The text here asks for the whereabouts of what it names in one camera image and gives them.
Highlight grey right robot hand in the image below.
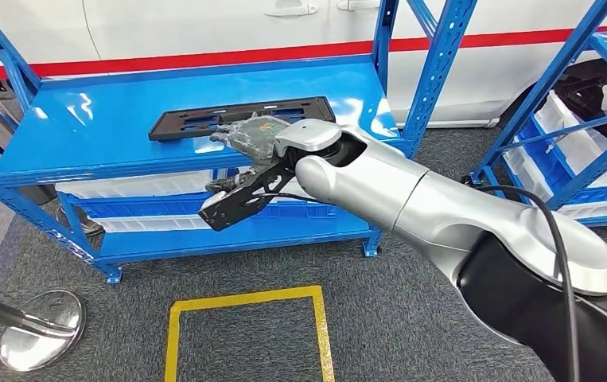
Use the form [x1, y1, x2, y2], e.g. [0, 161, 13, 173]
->
[205, 115, 291, 194]

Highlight black plastic plate holder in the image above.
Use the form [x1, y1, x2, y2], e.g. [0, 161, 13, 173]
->
[148, 95, 337, 142]

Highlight blue metal shelf rack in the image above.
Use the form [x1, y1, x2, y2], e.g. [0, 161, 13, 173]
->
[0, 0, 478, 286]
[463, 0, 607, 228]

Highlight blue plastic crate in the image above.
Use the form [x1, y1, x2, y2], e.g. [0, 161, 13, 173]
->
[252, 200, 338, 220]
[68, 192, 215, 220]

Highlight white car with red stripe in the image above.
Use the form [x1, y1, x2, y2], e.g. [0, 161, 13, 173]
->
[0, 0, 607, 131]

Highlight chrome stanchion base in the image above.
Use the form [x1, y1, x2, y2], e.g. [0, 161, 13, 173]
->
[56, 204, 105, 237]

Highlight yellow tape square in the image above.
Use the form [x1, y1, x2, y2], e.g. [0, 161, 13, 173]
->
[163, 285, 336, 382]

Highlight white plastic bin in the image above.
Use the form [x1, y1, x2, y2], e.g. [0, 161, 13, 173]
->
[534, 89, 607, 188]
[502, 147, 607, 220]

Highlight blue plastic bin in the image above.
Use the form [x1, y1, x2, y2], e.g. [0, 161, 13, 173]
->
[516, 115, 607, 204]

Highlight black stanchion post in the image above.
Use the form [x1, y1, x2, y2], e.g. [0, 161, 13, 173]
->
[0, 71, 59, 207]

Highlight chrome stanchion post with base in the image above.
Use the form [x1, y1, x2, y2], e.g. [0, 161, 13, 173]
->
[0, 288, 87, 373]

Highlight black cable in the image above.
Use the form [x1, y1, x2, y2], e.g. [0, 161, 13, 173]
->
[247, 184, 582, 382]

